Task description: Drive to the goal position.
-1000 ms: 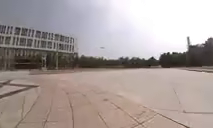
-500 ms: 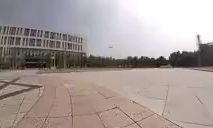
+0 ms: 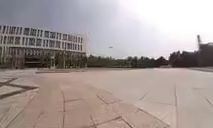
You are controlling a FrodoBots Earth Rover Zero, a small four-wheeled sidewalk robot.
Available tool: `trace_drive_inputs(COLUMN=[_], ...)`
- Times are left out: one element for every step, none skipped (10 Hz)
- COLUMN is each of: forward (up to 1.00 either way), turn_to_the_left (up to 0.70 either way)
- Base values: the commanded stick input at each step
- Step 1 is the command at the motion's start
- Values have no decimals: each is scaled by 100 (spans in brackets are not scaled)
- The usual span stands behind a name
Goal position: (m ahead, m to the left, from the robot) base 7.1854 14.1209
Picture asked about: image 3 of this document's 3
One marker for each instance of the white curved building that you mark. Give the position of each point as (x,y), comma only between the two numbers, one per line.
(37,43)

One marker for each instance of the pale paved plaza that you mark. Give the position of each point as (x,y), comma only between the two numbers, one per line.
(127,96)

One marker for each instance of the dark building with crane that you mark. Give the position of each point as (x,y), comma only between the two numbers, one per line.
(200,55)

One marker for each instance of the raised planted bed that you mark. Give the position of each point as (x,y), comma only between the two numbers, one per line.
(60,70)

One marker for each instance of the row of trees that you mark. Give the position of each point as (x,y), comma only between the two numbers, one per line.
(127,62)

